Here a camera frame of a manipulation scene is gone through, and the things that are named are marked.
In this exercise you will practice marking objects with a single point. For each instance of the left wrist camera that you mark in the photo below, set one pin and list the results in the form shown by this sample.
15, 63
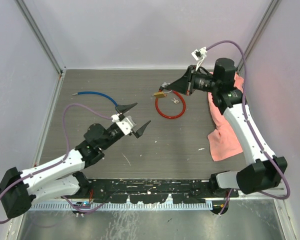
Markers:
126, 125

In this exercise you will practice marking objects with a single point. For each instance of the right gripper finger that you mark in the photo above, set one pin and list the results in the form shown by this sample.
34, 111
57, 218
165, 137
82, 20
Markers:
180, 91
181, 83

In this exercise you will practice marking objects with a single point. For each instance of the blue cable lock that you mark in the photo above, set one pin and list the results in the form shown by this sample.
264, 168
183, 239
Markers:
96, 93

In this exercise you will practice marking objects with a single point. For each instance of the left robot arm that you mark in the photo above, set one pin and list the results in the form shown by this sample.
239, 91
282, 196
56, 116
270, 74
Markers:
63, 176

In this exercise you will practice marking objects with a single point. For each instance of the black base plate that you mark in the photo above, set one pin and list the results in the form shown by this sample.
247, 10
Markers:
148, 191

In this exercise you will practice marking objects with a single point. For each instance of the slotted cable duct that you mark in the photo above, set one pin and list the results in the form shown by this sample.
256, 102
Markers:
140, 206

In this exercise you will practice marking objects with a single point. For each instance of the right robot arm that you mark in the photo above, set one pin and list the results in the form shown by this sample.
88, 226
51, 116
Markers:
264, 170

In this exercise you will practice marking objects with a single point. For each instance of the pink cloth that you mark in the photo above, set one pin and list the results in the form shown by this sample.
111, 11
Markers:
223, 142

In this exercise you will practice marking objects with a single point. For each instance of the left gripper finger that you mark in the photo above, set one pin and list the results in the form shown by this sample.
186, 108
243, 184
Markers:
141, 130
123, 108

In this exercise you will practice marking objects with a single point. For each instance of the red cable lock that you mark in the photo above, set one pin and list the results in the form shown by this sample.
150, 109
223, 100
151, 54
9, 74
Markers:
166, 108

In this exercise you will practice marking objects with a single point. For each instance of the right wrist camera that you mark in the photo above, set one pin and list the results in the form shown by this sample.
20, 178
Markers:
199, 55

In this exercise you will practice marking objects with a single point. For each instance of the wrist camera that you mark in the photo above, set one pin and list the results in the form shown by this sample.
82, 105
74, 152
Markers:
126, 125
199, 55

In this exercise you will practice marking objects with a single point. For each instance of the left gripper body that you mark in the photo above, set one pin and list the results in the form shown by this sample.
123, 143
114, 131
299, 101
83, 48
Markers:
113, 132

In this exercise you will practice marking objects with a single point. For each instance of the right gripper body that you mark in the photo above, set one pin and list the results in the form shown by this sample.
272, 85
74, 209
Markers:
197, 81

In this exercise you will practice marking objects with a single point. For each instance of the brass padlock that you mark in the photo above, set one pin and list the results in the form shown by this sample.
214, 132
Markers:
160, 94

